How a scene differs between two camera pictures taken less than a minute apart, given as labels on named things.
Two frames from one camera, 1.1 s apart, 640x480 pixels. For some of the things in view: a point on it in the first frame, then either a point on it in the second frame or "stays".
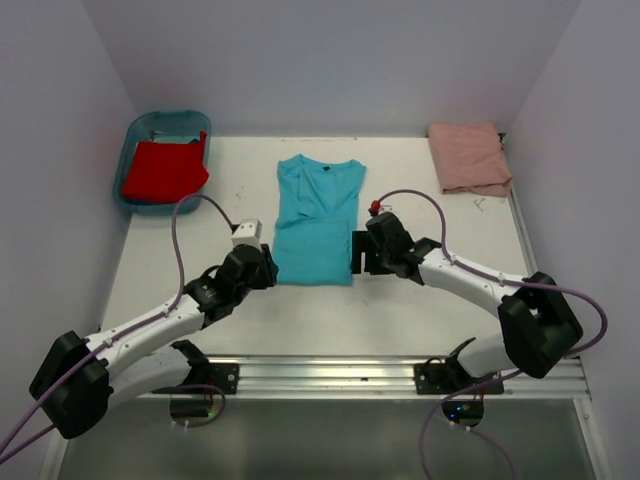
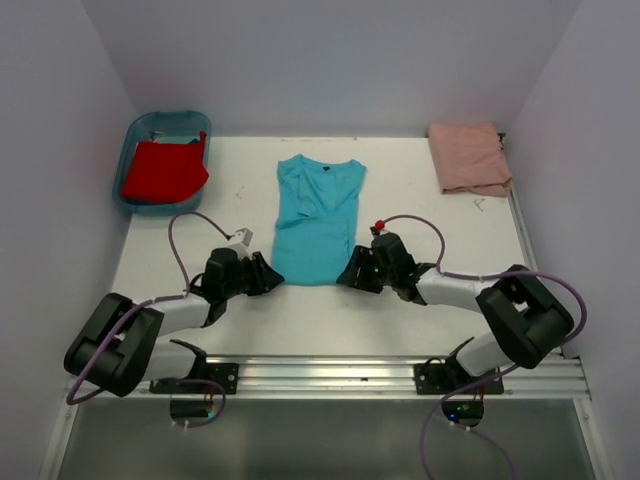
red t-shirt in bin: (166, 171) stays
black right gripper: (361, 241) → (360, 258)
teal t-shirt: (316, 219) stays
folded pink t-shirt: (470, 159) stays
